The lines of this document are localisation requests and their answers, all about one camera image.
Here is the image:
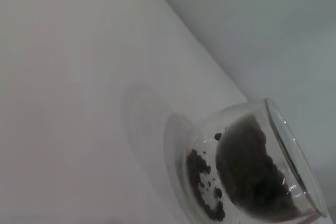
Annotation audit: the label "clear double-wall glass cup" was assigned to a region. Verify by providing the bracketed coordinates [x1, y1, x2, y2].
[181, 98, 329, 223]

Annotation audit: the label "dark coffee beans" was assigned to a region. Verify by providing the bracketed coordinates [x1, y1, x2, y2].
[186, 115, 302, 221]

